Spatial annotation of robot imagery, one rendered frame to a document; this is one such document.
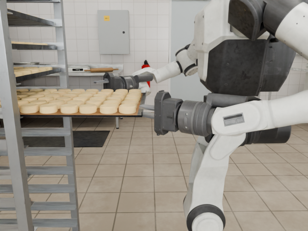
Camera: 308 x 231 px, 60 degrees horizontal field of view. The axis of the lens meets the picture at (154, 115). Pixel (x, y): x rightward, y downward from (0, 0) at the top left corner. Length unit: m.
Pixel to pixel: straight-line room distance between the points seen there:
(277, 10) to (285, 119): 0.24
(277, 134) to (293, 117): 0.37
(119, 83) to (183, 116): 0.59
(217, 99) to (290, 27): 0.22
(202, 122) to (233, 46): 0.27
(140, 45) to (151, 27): 0.36
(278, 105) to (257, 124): 0.06
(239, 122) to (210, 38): 0.30
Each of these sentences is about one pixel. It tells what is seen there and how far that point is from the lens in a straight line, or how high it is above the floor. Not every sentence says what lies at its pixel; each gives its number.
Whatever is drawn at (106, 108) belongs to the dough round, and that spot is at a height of 1.06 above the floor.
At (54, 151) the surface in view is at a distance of 1.28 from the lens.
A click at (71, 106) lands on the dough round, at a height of 1.06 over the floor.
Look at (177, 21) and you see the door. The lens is 4.90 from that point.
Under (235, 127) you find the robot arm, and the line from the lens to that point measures 0.62.
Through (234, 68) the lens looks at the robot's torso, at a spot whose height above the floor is 1.16.
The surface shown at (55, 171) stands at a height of 0.68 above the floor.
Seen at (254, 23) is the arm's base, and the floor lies 1.28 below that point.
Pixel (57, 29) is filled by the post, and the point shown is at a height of 1.30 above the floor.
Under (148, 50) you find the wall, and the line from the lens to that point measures 4.82.
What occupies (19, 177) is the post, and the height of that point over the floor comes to 0.88.
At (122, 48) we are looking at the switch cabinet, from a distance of 4.64.
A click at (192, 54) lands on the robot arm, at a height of 1.20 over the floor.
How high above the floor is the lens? 1.22
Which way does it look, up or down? 14 degrees down
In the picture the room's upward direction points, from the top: straight up
